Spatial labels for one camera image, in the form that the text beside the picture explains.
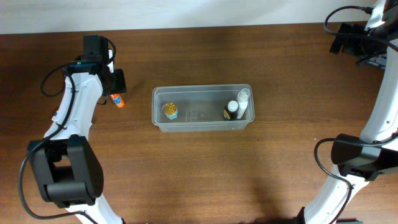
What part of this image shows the white squeeze bottle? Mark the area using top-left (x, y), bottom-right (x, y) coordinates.
top-left (237, 88), bottom-right (251, 119)

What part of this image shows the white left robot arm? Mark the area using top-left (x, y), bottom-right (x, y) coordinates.
top-left (18, 35), bottom-right (126, 223)

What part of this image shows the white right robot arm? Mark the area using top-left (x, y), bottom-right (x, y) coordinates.
top-left (295, 1), bottom-right (397, 223)

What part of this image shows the small jar gold lid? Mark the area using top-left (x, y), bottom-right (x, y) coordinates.
top-left (164, 103), bottom-right (178, 119)

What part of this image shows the dark bottle white cap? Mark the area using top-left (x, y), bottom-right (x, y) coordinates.
top-left (223, 100), bottom-right (238, 121)

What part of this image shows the clear plastic container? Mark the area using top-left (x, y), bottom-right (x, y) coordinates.
top-left (152, 84), bottom-right (255, 133)

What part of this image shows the orange tube white cap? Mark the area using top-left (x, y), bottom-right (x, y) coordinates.
top-left (109, 93), bottom-right (124, 108)

